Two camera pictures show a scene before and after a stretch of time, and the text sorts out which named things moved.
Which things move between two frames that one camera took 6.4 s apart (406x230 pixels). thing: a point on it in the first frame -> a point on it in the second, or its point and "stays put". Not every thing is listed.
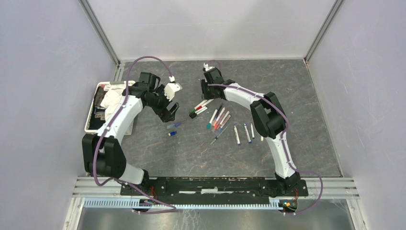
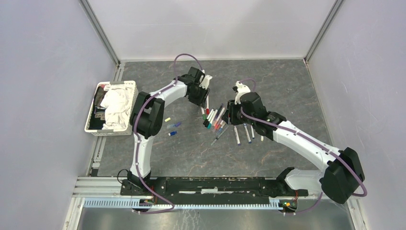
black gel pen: [219, 135] stays put
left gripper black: [166, 115] -> [201, 100]
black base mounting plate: [215, 188] stays put
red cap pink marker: [219, 120] stays put
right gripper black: [204, 95] -> [229, 116]
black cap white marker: [194, 115] -> [206, 120]
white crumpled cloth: [111, 98] stays put
